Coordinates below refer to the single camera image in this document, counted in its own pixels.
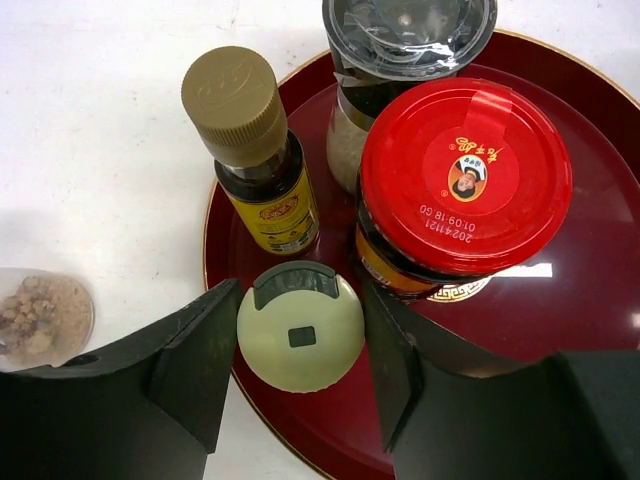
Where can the red lid sauce jar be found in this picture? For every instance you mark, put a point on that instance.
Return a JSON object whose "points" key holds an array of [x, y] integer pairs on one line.
{"points": [[459, 179]]}

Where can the small yellow label bottle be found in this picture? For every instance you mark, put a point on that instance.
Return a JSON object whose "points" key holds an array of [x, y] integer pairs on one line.
{"points": [[231, 96]]}

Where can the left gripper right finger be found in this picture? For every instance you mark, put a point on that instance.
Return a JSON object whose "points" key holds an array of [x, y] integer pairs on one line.
{"points": [[450, 409]]}

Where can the silver cap spice shaker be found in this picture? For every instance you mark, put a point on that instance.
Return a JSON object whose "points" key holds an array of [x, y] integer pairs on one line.
{"points": [[380, 49]]}

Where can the round red tray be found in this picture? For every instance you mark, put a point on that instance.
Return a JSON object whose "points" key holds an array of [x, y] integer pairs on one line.
{"points": [[581, 292]]}

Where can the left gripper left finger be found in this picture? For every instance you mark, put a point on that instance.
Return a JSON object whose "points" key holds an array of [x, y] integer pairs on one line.
{"points": [[148, 406]]}

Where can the cream cap spice jar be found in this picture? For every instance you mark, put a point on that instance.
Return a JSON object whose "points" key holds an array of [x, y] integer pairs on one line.
{"points": [[300, 327]]}

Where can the pink cap spice jar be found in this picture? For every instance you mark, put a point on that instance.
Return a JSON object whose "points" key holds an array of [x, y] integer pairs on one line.
{"points": [[46, 318]]}

